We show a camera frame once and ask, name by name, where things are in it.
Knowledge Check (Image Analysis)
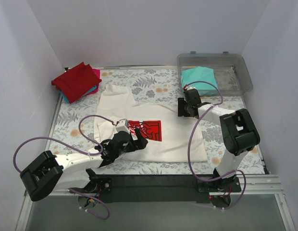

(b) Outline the white Coca-Cola t-shirt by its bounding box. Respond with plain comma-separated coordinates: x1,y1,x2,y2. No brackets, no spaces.
94,84,208,163

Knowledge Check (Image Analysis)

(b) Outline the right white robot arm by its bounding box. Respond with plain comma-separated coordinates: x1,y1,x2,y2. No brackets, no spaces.
178,86,261,191

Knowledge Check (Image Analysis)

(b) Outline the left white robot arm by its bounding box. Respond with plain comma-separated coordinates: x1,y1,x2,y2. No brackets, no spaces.
20,128,148,202

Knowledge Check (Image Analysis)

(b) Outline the teal t-shirt in bin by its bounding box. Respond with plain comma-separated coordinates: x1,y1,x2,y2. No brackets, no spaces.
181,66,218,95

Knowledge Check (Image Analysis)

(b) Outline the clear plastic bin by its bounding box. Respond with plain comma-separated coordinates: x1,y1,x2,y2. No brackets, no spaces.
177,52,253,96

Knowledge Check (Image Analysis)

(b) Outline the folded teal t-shirt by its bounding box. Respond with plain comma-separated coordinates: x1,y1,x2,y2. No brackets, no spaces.
59,84,98,103

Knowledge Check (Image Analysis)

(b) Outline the folded pink t-shirt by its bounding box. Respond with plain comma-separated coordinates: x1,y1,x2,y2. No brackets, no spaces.
83,68,101,96

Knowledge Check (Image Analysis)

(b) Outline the folded red t-shirt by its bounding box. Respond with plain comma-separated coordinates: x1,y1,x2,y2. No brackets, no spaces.
51,62,93,103

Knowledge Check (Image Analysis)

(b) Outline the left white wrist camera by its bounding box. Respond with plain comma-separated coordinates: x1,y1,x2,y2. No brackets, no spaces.
115,119,129,134

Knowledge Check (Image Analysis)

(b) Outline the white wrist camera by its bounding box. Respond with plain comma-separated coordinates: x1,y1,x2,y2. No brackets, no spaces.
115,119,129,134
184,86,195,91

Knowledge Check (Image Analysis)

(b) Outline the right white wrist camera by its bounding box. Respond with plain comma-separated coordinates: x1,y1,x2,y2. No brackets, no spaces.
184,86,195,91

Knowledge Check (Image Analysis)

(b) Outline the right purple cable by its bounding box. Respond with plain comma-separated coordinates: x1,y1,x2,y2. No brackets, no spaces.
185,81,247,210

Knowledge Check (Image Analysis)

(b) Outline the purple cable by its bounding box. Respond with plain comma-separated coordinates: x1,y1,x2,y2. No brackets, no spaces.
185,81,247,210
13,115,111,220

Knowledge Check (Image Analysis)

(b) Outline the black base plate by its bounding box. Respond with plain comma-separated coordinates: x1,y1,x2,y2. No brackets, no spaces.
75,175,243,205

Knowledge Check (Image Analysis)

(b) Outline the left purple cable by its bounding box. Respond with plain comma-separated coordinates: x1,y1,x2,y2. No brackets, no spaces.
13,115,111,220

